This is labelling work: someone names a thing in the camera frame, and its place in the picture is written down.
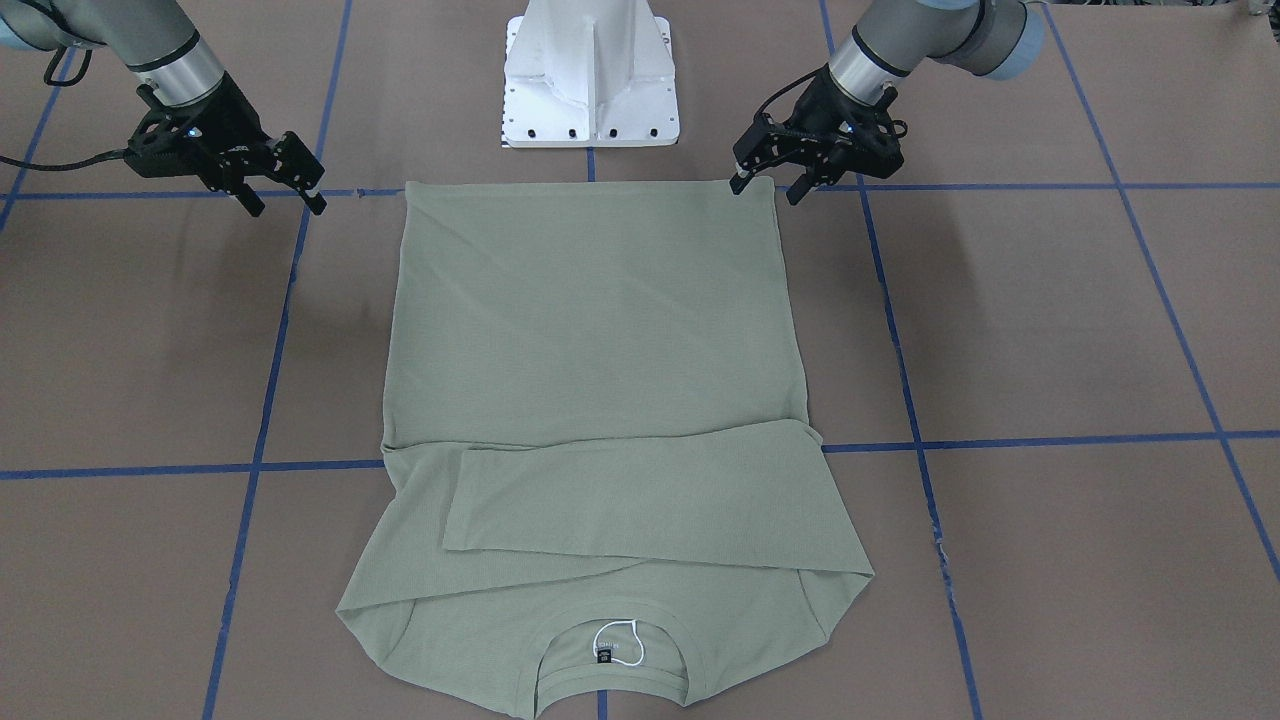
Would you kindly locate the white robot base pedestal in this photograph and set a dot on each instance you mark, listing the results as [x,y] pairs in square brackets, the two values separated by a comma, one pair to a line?
[597,74]

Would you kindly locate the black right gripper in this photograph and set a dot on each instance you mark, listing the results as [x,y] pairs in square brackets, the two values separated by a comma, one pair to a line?
[232,118]

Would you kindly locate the olive green long-sleeve shirt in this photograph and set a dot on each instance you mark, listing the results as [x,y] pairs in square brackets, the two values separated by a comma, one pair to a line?
[596,426]

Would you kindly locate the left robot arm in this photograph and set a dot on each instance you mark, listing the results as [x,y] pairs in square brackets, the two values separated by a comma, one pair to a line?
[988,39]

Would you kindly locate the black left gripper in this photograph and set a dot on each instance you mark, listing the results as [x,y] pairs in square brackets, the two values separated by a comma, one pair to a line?
[822,100]

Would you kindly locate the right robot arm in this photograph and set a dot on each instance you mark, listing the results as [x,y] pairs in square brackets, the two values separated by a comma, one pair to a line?
[155,40]

